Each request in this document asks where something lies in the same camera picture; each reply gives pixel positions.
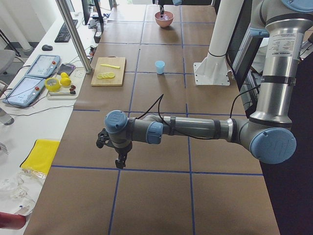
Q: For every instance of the teach pendant near board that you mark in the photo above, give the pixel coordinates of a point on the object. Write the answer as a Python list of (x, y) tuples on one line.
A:
[(44, 66)]

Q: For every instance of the black keyboard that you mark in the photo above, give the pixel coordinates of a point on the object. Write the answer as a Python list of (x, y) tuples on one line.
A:
[(63, 35)]

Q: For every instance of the dark purple notebook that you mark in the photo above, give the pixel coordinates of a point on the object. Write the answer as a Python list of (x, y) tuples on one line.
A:
[(67, 68)]

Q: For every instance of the far lemon slice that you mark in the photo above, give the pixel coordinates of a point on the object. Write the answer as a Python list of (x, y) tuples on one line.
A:
[(110, 74)]

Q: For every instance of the arm black camera mount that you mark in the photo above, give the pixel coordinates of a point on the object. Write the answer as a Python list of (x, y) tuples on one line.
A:
[(103, 139)]

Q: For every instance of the pink bowl of ice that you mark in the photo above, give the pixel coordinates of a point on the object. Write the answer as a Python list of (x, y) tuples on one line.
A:
[(164, 20)]

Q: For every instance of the black computer mouse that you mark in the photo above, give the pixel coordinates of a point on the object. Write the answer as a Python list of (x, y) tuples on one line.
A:
[(47, 48)]

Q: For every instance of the yellow tape roll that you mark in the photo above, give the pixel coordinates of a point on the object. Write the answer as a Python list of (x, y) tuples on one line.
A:
[(52, 84)]

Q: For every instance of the red bottle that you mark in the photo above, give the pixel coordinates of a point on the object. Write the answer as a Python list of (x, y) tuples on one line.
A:
[(12, 221)]

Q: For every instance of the white tray with tools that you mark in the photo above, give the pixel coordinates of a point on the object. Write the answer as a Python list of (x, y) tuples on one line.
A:
[(64, 93)]

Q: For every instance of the yellow plastic knife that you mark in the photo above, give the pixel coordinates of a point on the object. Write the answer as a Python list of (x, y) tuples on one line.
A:
[(110, 66)]

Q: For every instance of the yellow cloth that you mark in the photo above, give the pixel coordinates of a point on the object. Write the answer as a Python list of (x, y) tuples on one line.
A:
[(41, 156)]

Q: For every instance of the aluminium frame post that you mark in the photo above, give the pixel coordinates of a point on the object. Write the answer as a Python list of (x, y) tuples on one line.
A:
[(65, 12)]

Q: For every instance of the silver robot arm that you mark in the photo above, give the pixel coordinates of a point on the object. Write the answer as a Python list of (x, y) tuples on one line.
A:
[(161, 4), (267, 133)]

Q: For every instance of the wooden cutting board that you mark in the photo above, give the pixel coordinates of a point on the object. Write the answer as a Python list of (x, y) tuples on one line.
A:
[(117, 81)]

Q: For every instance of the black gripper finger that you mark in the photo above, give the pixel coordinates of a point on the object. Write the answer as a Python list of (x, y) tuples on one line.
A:
[(120, 163), (161, 7)]

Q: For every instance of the clear plastic bag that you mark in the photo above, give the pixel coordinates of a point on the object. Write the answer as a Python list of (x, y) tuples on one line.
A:
[(19, 193)]

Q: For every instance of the light blue paper cup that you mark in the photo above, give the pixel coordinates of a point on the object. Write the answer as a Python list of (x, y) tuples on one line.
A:
[(160, 65)]

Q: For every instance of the whole lemon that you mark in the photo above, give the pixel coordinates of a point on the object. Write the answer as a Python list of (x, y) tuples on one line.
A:
[(64, 75), (65, 81)]

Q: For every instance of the middle lemon slice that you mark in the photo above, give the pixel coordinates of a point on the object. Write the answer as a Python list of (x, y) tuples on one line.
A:
[(105, 75)]

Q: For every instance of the white camera post with base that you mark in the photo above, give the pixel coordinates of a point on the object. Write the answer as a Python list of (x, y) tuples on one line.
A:
[(213, 69)]

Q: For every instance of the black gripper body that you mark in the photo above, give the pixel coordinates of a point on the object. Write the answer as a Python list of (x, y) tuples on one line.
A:
[(123, 150)]

